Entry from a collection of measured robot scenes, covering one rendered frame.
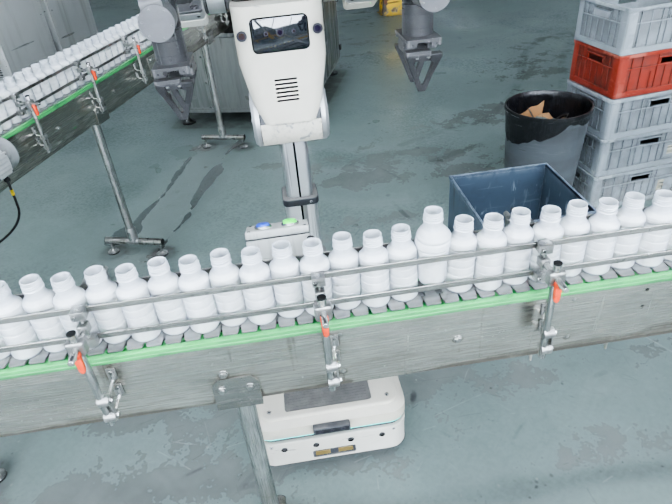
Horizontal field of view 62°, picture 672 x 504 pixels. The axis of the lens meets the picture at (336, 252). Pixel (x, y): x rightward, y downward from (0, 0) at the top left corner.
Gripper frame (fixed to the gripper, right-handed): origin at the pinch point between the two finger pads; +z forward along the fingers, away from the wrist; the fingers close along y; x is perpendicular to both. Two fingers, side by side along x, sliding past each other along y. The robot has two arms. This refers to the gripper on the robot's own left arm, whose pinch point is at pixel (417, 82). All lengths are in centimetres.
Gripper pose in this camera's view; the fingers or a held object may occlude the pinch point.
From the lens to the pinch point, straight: 114.8
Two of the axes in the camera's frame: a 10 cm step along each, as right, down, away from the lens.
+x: -9.9, 1.3, -0.6
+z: 0.8, 8.3, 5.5
